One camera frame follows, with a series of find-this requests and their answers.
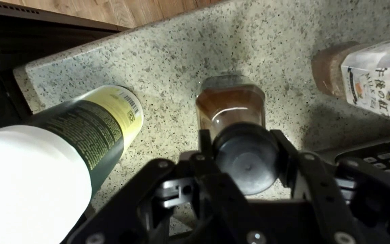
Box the brown glass bottle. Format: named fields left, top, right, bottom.
left=195, top=75, right=281, bottom=197

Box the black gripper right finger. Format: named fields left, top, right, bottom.
left=269, top=129, right=390, bottom=244

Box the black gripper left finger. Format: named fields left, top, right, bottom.
left=65, top=128, right=268, bottom=244

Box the wooden base cabinet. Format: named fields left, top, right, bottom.
left=0, top=0, right=226, bottom=33

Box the clear plastic bottle white cap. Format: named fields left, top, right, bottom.
left=311, top=39, right=390, bottom=131

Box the white-lidded green yellow container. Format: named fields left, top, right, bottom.
left=0, top=85, right=144, bottom=244

